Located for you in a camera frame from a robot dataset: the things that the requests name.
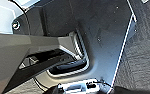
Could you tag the grey robot torso limb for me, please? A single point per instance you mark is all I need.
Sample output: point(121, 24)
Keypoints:
point(17, 46)

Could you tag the round white-ringed base button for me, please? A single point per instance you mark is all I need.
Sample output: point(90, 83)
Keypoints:
point(16, 24)

